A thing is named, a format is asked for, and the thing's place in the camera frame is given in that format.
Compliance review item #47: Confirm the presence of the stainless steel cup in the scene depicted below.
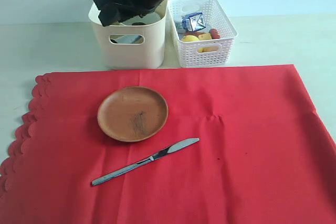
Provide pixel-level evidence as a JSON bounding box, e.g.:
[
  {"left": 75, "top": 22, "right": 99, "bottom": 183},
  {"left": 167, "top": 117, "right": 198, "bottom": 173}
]
[{"left": 109, "top": 35, "right": 124, "bottom": 44}]

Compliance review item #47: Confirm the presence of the white ceramic bowl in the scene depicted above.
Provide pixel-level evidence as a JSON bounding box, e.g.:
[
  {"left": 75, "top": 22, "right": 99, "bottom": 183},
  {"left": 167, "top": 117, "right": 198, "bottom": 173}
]
[{"left": 120, "top": 13, "right": 161, "bottom": 44}]

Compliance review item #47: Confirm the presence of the blue white milk carton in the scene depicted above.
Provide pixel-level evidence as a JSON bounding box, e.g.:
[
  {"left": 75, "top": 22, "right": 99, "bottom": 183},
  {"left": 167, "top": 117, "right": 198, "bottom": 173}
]
[{"left": 174, "top": 12, "right": 206, "bottom": 33}]

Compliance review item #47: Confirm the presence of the yellow lemon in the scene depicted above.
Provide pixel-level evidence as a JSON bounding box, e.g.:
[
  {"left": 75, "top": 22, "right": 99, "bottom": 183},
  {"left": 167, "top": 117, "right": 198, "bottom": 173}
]
[{"left": 181, "top": 35, "right": 199, "bottom": 42}]

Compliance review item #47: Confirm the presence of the fried chicken nugget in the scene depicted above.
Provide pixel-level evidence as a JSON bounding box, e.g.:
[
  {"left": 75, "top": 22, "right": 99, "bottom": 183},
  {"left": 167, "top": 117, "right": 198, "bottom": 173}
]
[{"left": 184, "top": 31, "right": 205, "bottom": 37}]

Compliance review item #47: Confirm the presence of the yellow cheese wedge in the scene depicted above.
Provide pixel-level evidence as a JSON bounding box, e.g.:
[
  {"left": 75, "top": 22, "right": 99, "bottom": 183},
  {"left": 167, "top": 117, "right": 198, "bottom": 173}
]
[{"left": 197, "top": 33, "right": 218, "bottom": 53}]

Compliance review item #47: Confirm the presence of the red toy sausage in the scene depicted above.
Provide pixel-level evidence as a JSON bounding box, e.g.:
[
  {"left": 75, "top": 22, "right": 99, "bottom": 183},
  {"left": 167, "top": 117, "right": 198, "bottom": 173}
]
[{"left": 209, "top": 28, "right": 221, "bottom": 39}]

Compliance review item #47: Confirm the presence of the brown wooden plate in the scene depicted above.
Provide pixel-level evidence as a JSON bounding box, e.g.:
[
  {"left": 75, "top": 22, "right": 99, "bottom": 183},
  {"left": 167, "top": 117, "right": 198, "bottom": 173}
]
[{"left": 97, "top": 86, "right": 169, "bottom": 143}]

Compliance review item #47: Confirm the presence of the metal table knife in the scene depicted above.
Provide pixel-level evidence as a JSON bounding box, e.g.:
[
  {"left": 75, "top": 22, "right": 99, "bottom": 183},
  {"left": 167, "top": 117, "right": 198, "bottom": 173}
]
[{"left": 91, "top": 138, "right": 199, "bottom": 186}]

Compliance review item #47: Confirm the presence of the red table cloth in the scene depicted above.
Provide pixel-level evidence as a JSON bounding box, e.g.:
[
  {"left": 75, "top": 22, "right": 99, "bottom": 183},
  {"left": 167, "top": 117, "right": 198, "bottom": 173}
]
[{"left": 1, "top": 65, "right": 335, "bottom": 223}]

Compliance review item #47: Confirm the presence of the cream plastic storage bin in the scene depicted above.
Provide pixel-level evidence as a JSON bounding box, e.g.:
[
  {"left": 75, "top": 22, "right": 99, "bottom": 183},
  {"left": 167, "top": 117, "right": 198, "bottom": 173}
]
[{"left": 88, "top": 0, "right": 167, "bottom": 69}]

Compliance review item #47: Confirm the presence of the white perforated plastic basket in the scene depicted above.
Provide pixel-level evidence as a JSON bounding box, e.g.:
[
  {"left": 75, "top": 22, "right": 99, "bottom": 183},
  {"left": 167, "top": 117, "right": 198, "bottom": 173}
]
[{"left": 167, "top": 0, "right": 238, "bottom": 68}]

